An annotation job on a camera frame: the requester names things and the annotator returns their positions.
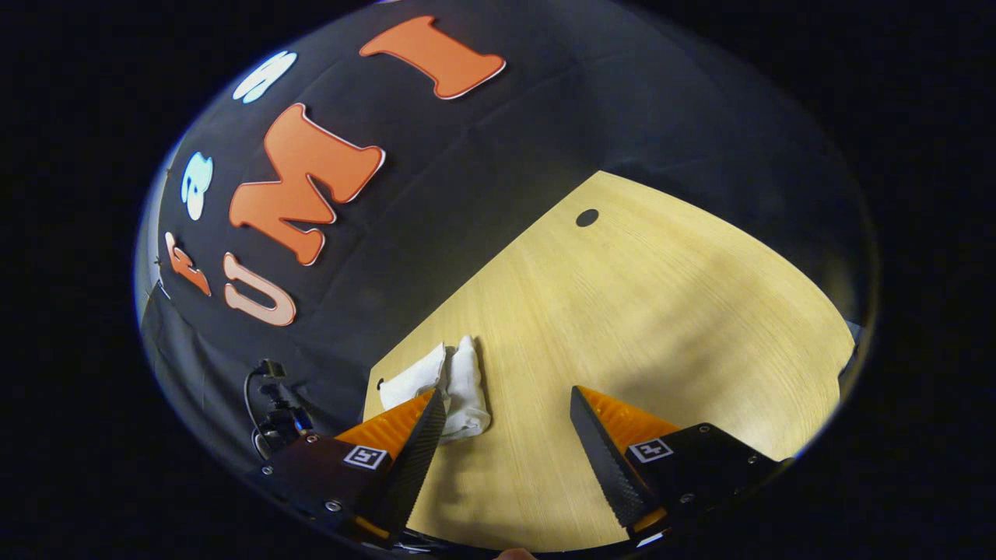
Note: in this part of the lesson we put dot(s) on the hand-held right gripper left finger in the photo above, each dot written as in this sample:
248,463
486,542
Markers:
416,459

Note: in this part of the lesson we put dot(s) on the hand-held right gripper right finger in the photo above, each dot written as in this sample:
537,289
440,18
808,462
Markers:
603,459

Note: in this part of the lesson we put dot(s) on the white jeans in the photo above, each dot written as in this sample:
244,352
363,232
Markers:
467,389

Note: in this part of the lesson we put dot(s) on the black backdrop cloth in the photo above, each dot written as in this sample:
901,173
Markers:
467,194

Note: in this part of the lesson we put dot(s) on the black camera on stand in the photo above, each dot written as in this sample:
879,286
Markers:
282,420

